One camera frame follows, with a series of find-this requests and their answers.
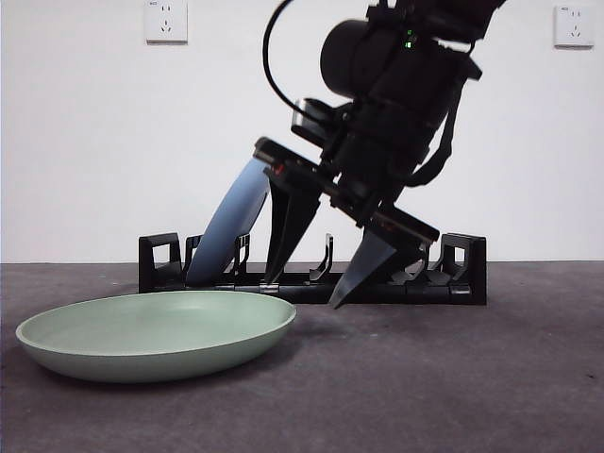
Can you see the white wall socket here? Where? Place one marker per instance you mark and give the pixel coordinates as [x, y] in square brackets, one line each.
[166, 23]
[573, 28]

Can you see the blue round plate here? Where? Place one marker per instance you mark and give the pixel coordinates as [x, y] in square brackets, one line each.
[231, 212]

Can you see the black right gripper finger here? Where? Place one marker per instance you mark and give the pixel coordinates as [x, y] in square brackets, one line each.
[365, 264]
[290, 222]

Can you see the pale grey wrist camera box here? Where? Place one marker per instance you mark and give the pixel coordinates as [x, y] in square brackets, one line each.
[304, 123]

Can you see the pale green round plate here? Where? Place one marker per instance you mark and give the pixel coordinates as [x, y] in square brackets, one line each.
[141, 349]

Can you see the black plastic plate rack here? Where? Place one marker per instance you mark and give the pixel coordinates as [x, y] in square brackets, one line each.
[474, 269]

